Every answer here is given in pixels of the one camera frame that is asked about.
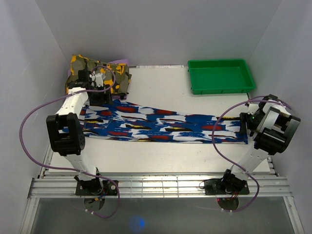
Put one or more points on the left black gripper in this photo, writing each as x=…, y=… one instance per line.
x=104, y=99

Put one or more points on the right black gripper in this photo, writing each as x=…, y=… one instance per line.
x=244, y=116

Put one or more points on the blue white red patterned trousers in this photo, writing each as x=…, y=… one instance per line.
x=131, y=122

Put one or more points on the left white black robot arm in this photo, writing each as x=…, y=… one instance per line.
x=65, y=131

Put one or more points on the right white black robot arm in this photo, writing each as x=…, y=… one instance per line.
x=271, y=128

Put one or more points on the camouflage yellow green trousers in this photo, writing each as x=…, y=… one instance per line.
x=117, y=73

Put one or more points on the green plastic tray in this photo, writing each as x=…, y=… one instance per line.
x=220, y=76

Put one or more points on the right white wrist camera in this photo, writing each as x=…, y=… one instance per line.
x=252, y=108

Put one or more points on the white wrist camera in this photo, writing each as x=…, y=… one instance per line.
x=97, y=80
x=252, y=108

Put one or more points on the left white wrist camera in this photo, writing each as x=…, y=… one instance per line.
x=97, y=80

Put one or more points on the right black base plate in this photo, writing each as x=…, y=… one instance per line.
x=221, y=186

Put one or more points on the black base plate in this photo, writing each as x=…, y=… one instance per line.
x=221, y=186
x=96, y=187

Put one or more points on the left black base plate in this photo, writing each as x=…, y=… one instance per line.
x=96, y=187

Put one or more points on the aluminium frame rail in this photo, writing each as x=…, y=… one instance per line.
x=157, y=186

